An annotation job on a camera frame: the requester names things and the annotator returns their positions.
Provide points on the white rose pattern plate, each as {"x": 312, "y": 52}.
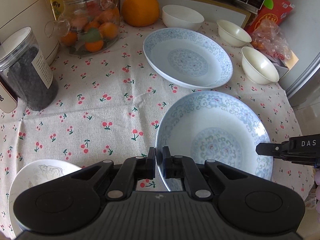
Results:
{"x": 35, "y": 173}

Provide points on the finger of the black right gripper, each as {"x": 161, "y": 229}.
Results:
{"x": 272, "y": 150}

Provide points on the blue patterned plate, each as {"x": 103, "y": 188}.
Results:
{"x": 214, "y": 125}
{"x": 187, "y": 58}

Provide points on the glass jar with tangerines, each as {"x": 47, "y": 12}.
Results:
{"x": 86, "y": 27}

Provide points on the red gift box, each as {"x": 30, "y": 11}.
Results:
{"x": 274, "y": 10}

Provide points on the white air fryer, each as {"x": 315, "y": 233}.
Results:
{"x": 16, "y": 14}

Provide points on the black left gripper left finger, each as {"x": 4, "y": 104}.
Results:
{"x": 129, "y": 173}

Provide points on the large orange on table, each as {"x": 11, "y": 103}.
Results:
{"x": 140, "y": 13}

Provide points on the clear jar dark contents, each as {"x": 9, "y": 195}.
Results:
{"x": 26, "y": 71}

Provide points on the plastic bag of fruit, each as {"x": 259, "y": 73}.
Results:
{"x": 269, "y": 39}

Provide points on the large white bowl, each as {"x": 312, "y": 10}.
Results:
{"x": 177, "y": 16}

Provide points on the white blue cardboard box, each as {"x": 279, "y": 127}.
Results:
{"x": 283, "y": 66}

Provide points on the small cream bowl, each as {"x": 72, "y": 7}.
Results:
{"x": 232, "y": 34}
{"x": 257, "y": 67}

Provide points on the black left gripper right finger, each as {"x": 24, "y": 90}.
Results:
{"x": 187, "y": 171}

